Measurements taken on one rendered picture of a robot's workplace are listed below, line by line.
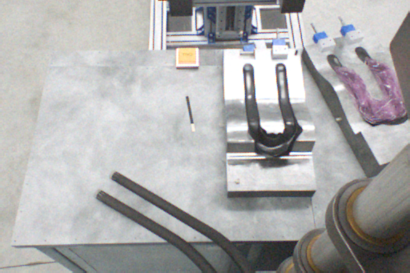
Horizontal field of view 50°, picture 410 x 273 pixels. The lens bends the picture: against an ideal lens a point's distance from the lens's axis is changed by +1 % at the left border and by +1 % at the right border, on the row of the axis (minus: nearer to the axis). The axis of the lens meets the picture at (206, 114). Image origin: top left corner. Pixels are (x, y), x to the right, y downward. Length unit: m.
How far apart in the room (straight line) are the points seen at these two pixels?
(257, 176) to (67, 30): 1.85
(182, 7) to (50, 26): 1.29
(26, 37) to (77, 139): 1.50
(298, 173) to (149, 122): 0.51
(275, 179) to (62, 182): 0.65
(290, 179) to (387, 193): 0.86
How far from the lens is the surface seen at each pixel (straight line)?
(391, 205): 0.49
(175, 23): 2.49
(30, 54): 2.81
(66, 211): 1.40
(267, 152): 1.34
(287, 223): 1.35
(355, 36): 1.63
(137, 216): 1.29
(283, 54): 1.48
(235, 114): 1.34
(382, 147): 1.39
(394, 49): 0.36
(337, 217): 0.59
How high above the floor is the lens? 2.08
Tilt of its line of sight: 61 degrees down
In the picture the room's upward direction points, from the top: straight up
